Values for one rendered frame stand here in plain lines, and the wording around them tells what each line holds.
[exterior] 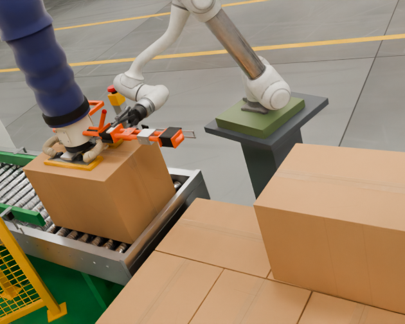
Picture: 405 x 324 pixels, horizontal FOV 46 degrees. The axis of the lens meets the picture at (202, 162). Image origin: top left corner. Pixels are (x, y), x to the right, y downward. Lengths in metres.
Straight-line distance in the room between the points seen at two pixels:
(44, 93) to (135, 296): 0.99
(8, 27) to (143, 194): 0.96
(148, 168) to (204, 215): 0.36
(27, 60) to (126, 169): 0.65
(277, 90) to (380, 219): 0.95
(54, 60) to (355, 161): 1.34
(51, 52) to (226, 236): 1.14
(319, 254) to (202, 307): 0.54
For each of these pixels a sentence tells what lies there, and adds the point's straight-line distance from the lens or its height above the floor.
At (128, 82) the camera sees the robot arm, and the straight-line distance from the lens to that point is 2.45.
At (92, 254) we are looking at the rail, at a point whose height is 0.59.
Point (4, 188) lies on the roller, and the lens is 3.48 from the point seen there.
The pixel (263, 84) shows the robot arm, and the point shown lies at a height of 1.04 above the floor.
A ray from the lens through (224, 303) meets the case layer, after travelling 1.98.
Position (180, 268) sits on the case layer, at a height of 0.54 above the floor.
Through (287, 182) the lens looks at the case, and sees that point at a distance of 1.79.
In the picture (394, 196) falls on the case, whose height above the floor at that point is 0.94.
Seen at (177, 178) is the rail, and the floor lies 0.57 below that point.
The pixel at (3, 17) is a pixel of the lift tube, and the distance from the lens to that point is 2.18.
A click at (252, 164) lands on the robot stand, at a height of 0.46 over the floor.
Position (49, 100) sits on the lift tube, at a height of 1.30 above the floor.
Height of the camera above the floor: 2.02
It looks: 32 degrees down
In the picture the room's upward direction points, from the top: 19 degrees counter-clockwise
